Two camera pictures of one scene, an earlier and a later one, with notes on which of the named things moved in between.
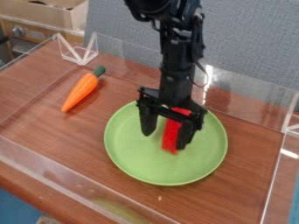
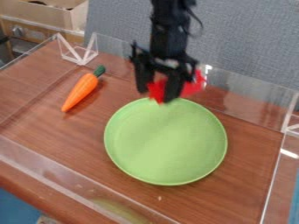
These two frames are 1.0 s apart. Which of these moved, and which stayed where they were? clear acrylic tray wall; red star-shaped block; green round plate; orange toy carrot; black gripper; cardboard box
Moved: black gripper; red star-shaped block
Stayed: orange toy carrot; green round plate; clear acrylic tray wall; cardboard box
